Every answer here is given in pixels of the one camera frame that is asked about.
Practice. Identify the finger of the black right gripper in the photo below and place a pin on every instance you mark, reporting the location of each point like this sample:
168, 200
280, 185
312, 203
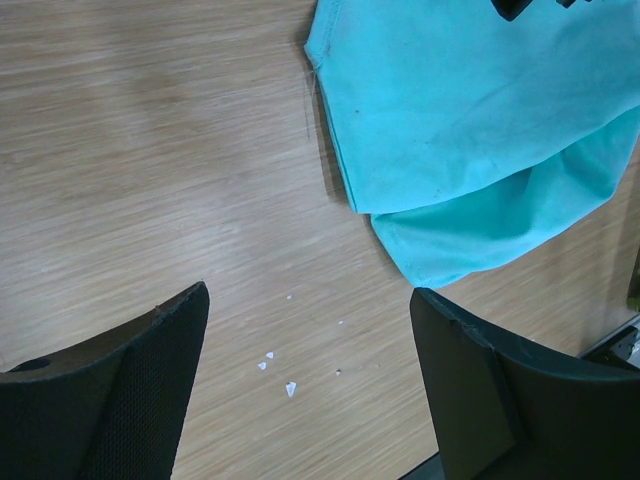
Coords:
569, 3
510, 9

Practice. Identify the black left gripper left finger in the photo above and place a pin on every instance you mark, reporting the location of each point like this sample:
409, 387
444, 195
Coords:
110, 407

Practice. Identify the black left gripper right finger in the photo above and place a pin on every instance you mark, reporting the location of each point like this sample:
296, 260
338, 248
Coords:
505, 407

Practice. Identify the teal t shirt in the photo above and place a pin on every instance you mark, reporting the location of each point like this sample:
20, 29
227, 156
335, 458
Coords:
470, 140

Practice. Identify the aluminium frame rail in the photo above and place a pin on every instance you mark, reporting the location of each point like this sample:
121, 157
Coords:
619, 349

